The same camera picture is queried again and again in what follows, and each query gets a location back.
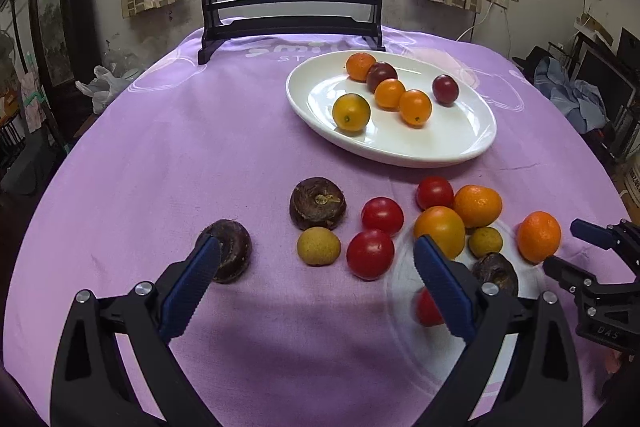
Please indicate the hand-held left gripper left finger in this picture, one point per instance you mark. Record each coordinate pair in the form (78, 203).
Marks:
(192, 287)

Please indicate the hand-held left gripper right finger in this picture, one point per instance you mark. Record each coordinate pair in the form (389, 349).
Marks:
(442, 287)

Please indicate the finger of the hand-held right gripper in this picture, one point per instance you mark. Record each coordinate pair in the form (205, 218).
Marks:
(565, 271)
(590, 232)

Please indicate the red cherry tomato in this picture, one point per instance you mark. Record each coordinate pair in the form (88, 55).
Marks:
(370, 254)
(382, 215)
(435, 193)
(426, 309)

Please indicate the orange kumquat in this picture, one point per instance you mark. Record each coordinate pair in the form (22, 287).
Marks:
(361, 66)
(477, 205)
(538, 237)

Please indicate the brown water chestnut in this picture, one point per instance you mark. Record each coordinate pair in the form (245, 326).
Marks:
(497, 272)
(317, 203)
(235, 252)

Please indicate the large orange cherry tomato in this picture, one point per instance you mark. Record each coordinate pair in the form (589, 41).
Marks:
(442, 229)

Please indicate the yellow longan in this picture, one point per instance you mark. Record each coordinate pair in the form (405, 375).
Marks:
(318, 246)
(485, 241)

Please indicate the clear glass plate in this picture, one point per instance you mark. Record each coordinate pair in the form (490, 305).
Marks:
(405, 347)

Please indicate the blue cloth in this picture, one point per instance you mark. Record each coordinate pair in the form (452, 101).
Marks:
(575, 99)

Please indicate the purple tablecloth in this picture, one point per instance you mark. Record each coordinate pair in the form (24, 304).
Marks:
(200, 147)

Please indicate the white oval plate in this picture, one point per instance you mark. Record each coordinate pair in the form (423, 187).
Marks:
(450, 142)

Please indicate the black monitor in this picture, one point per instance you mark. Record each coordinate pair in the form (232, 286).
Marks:
(607, 79)

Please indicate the yellow cherry tomato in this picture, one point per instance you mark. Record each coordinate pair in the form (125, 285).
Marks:
(351, 113)

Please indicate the dark purple cherry tomato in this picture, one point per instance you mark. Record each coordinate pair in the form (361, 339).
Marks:
(382, 74)
(445, 89)

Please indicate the white plastic bag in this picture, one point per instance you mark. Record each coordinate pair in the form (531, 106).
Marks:
(102, 86)

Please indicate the dark wooden cabinet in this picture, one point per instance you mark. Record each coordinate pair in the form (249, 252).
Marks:
(60, 17)

